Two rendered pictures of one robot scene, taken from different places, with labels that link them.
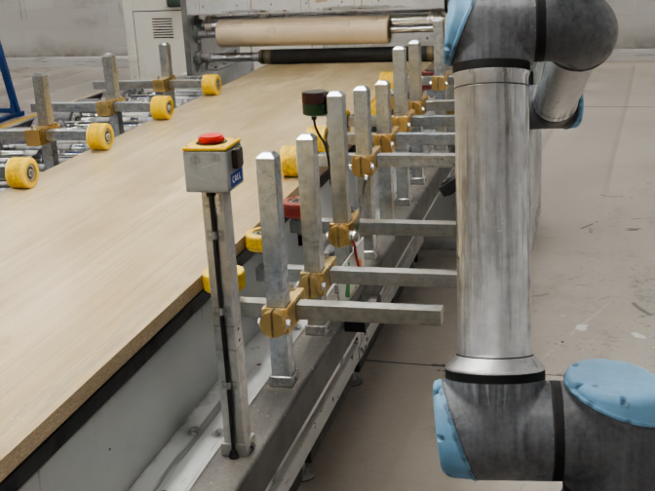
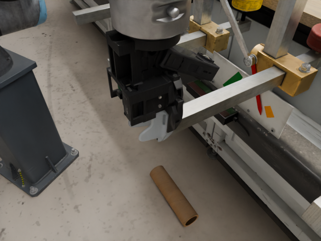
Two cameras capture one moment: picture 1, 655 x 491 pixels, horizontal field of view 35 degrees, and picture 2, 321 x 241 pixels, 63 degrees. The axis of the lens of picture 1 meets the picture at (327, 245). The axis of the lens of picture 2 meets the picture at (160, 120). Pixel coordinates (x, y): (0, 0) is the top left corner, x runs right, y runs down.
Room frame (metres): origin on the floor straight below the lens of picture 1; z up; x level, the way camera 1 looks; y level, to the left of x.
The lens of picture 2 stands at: (2.43, -0.57, 1.17)
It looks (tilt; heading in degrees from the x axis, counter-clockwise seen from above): 46 degrees down; 134
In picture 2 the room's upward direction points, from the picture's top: straight up
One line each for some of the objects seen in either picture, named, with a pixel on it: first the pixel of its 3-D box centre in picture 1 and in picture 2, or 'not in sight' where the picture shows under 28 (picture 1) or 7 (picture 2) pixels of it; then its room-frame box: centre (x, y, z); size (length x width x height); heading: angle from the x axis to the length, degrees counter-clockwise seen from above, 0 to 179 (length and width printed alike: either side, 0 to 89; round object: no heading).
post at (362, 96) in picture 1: (365, 181); not in sight; (2.50, -0.10, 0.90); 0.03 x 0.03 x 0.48; 75
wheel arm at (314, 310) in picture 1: (326, 311); (141, 3); (1.80, 0.01, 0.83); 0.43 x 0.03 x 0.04; 75
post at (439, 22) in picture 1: (440, 85); not in sight; (3.71, -0.44, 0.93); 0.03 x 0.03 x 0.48; 75
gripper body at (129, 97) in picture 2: not in sight; (146, 71); (2.21, -0.37, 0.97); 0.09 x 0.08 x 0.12; 74
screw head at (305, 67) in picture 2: not in sight; (305, 67); (2.33, -0.06, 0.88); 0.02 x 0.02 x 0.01
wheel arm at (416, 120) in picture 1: (419, 120); not in sight; (3.01, -0.29, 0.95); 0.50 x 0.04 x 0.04; 75
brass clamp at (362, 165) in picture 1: (366, 161); not in sight; (2.52, -0.11, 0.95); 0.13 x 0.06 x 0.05; 165
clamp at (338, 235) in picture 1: (343, 228); (280, 67); (2.28, -0.04, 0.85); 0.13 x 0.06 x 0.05; 165
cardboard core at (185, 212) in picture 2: not in sight; (172, 194); (2.04, -0.08, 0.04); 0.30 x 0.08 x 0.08; 165
